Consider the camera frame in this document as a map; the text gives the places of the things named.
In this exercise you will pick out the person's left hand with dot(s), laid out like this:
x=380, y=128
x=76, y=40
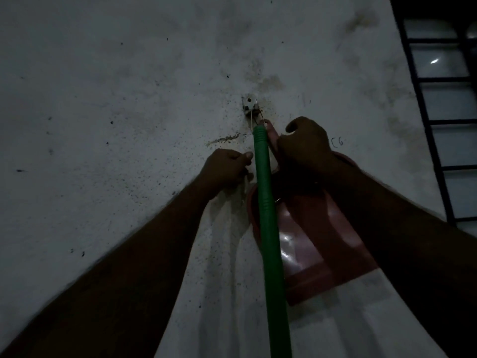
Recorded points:
x=223, y=171

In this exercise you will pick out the person's left forearm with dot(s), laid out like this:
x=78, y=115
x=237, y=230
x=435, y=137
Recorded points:
x=111, y=287

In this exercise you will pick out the person's right thumb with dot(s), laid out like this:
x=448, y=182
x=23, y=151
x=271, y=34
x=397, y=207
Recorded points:
x=294, y=124

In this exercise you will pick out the red plastic dustpan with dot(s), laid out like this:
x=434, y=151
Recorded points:
x=309, y=234

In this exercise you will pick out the person's right hand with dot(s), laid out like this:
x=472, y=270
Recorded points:
x=307, y=145

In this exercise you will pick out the person's right forearm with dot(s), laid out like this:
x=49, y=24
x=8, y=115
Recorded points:
x=413, y=249

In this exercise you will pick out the person's left thumb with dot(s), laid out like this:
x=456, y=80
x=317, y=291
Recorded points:
x=240, y=155

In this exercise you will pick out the metal wall hook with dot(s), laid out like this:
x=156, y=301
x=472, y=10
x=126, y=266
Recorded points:
x=249, y=106

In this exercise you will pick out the black window grille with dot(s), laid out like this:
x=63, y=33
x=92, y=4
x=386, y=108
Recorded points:
x=436, y=108

